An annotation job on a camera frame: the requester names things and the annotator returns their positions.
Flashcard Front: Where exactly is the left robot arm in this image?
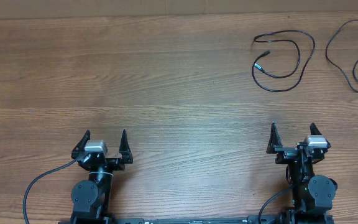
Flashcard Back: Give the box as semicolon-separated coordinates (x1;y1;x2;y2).
70;131;133;224

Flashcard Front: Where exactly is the camera black cable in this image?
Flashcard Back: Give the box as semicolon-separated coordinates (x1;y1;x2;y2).
22;158;80;224
257;166;295;224

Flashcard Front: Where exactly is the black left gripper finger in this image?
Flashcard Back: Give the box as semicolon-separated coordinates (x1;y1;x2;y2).
71;130;91;159
119;129;133;164

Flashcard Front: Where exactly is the left camera black cable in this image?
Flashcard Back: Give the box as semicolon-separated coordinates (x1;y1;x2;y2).
22;158;80;224

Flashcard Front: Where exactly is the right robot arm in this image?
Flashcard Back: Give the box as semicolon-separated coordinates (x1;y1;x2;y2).
267;123;337;223

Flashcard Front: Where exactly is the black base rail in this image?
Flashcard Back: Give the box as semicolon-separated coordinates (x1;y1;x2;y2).
57;213;335;224

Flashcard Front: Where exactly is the black USB cable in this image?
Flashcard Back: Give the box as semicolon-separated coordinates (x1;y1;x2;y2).
324;19;358;93
251;29;316;93

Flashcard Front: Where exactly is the right camera black cable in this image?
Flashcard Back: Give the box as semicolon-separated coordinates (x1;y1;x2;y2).
257;166;295;224

